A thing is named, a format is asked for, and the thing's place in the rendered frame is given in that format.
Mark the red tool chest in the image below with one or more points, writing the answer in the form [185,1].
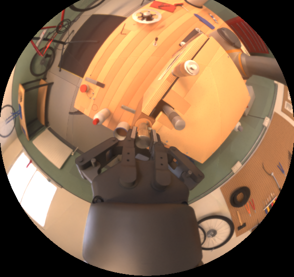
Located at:
[248,35]

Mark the blue work glove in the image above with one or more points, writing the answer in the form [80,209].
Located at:
[204,20]

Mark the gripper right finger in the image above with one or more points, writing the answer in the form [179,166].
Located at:
[161,162]

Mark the tan plywood cabinet door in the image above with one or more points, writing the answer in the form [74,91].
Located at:
[170,81]

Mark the white radiator valve pipe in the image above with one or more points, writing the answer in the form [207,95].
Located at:
[74,150]

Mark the black cylinder white end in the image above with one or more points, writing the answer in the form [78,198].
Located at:
[191,35]

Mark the black coiled inner tube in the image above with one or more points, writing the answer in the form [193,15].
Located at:
[233,197]

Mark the red bicycle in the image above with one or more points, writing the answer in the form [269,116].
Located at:
[46,48]

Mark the blue bicycle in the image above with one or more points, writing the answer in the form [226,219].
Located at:
[14,114]

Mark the bright window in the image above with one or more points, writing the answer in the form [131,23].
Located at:
[29,189]

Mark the beige wall radiator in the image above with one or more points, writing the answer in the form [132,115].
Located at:
[51,148]

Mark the white jar red lid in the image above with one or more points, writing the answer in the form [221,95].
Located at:
[84,88]

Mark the tan wooden rack cabinet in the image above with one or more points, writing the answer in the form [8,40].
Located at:
[218,93]

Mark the coloured screwdriver set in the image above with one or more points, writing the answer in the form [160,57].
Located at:
[270,203]

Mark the black hex key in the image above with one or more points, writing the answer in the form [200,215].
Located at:
[123,30]

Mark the spoked bicycle wheel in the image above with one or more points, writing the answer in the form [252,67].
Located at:
[214,232]

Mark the silver wrench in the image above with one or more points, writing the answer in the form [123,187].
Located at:
[275,180]

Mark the white wall socket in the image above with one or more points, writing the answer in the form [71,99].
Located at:
[266,121]
[236,166]

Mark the black floor mat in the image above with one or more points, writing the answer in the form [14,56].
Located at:
[92,42]

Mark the tan cylinder silver cap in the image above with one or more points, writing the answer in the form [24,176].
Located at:
[187,68]

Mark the white mug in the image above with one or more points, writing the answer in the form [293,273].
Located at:
[119,127]

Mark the black bicycle wheel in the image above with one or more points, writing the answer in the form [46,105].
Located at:
[79,10]

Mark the wooden panel black frame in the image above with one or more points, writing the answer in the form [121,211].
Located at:
[43,97]

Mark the grey flat file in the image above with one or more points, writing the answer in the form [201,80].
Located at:
[96,82]

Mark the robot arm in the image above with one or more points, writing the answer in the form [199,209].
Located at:
[257,64]

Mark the grey round rack post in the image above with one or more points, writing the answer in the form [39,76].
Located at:
[175,118]

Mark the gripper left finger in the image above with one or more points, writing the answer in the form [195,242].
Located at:
[128,157]

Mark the white bottle red cap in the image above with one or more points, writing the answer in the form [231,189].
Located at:
[102,117]

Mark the brown pegboard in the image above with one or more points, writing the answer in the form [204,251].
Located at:
[257,171]

